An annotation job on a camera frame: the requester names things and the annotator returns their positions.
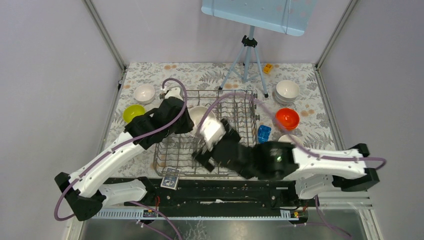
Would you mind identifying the beige patterned bowl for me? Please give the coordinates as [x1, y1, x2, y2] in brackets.
[188, 106, 208, 135]
[278, 134, 304, 146]

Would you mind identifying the yellow-green bowl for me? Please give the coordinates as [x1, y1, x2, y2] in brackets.
[122, 104, 146, 123]

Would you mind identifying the grey wire dish rack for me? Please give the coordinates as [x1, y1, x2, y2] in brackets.
[152, 89, 262, 180]

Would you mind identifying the orange bowl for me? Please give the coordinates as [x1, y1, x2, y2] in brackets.
[277, 124, 298, 132]
[275, 108, 300, 127]

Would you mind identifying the white ribbed bowl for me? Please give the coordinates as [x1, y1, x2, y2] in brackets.
[275, 80, 300, 101]
[272, 93, 295, 105]

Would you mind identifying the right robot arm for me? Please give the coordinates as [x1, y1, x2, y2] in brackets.
[192, 117, 380, 206]

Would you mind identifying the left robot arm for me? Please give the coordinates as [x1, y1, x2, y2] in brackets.
[54, 96, 194, 221]

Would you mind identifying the blue toy block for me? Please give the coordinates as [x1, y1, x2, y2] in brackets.
[257, 124, 272, 144]

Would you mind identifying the blue playing card box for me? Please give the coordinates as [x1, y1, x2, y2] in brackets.
[160, 167, 180, 190]

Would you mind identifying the floral tablecloth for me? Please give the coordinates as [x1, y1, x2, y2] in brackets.
[103, 63, 336, 180]

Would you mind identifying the orange toy block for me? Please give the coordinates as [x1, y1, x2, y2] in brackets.
[262, 63, 274, 74]

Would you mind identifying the light blue tripod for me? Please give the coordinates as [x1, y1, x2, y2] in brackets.
[218, 25, 269, 98]

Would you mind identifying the light blue board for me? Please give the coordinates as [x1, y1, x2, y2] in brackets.
[201, 0, 317, 37]

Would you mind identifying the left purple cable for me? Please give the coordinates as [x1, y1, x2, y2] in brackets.
[53, 78, 189, 222]

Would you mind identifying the purple cable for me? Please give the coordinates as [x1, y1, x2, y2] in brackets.
[195, 91, 387, 171]
[53, 78, 189, 222]

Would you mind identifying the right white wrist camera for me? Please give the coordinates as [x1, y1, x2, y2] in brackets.
[199, 117, 226, 151]

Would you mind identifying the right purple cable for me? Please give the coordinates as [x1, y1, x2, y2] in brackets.
[195, 91, 387, 171]

